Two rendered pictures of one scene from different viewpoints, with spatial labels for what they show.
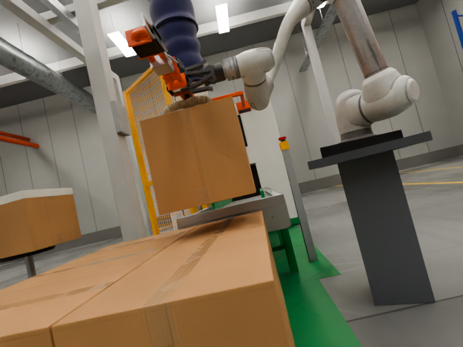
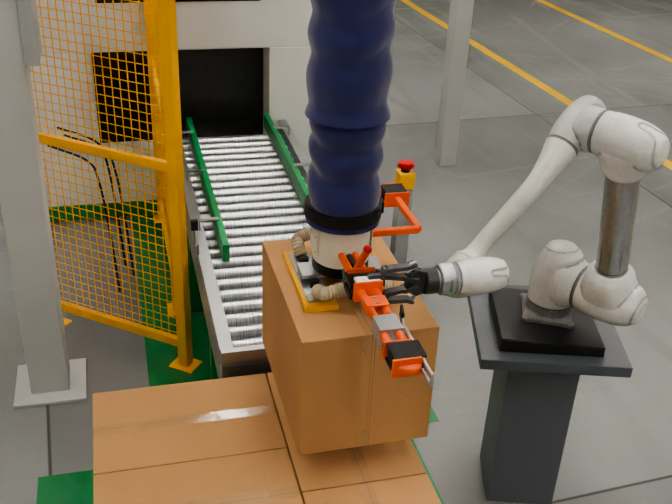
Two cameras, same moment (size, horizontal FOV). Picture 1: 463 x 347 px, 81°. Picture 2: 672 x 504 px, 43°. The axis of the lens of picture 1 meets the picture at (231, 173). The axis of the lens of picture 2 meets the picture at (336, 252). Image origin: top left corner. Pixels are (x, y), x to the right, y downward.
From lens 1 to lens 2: 2.07 m
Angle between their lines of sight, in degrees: 38
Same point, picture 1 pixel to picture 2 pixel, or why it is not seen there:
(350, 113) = (555, 290)
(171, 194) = (322, 433)
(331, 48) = not seen: outside the picture
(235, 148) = (421, 388)
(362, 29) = (622, 229)
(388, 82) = (618, 299)
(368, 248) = (506, 447)
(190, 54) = (371, 187)
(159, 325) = not seen: outside the picture
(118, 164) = (19, 140)
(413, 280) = (539, 483)
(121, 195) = (22, 210)
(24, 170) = not seen: outside the picture
